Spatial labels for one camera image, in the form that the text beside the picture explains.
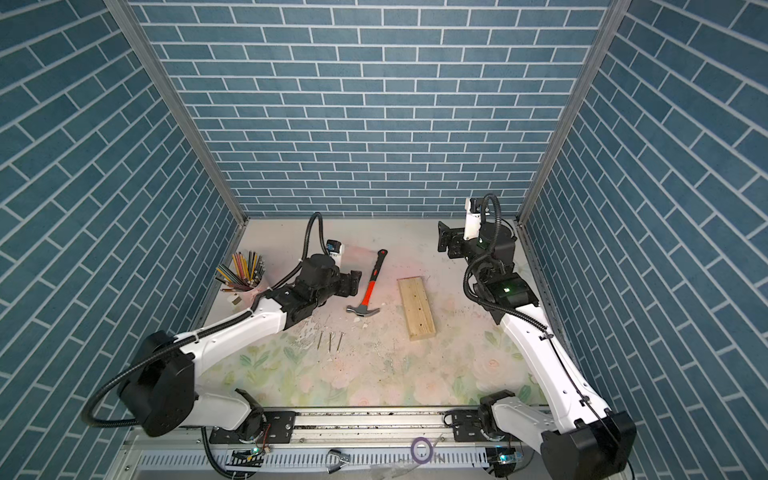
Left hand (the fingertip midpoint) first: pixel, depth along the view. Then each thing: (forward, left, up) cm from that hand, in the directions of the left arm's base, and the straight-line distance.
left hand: (357, 272), depth 85 cm
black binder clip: (-43, +3, -16) cm, 46 cm away
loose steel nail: (-12, +11, -16) cm, 23 cm away
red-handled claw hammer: (-3, -1, -16) cm, 16 cm away
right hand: (+2, -27, +19) cm, 33 cm away
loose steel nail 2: (-13, +8, -16) cm, 23 cm away
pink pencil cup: (-1, +38, -15) cm, 41 cm away
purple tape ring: (-40, -20, -15) cm, 48 cm away
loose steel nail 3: (-13, +6, -16) cm, 22 cm away
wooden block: (-7, -19, -13) cm, 24 cm away
